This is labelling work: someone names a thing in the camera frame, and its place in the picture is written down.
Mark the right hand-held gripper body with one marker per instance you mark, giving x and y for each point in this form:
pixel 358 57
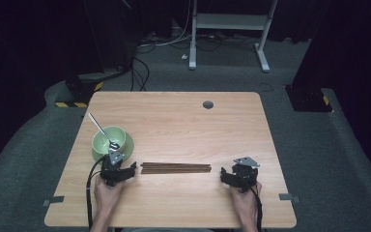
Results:
pixel 246 175

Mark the black stand base, striped tape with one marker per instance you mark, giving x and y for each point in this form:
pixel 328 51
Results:
pixel 307 98
pixel 80 90

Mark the person's right hand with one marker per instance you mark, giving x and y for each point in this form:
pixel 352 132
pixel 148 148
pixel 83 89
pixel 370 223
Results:
pixel 246 201

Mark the long metal spoon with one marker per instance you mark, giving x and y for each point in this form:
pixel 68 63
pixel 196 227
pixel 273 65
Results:
pixel 100 128

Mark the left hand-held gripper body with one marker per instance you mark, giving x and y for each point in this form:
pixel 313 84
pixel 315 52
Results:
pixel 111 172

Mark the green ceramic bowl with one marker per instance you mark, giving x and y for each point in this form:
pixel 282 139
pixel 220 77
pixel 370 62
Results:
pixel 103 143

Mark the small white plug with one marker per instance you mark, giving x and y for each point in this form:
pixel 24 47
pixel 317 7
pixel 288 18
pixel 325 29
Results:
pixel 184 56

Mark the grey tape strip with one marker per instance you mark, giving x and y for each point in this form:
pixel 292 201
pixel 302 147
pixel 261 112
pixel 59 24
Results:
pixel 54 200
pixel 289 197

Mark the grey round table grommet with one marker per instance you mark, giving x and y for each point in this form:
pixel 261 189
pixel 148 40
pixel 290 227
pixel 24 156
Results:
pixel 208 104

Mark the person's left hand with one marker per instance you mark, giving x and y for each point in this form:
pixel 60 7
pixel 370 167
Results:
pixel 107 196

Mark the white metal desk frame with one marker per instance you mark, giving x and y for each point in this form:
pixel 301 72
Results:
pixel 230 21

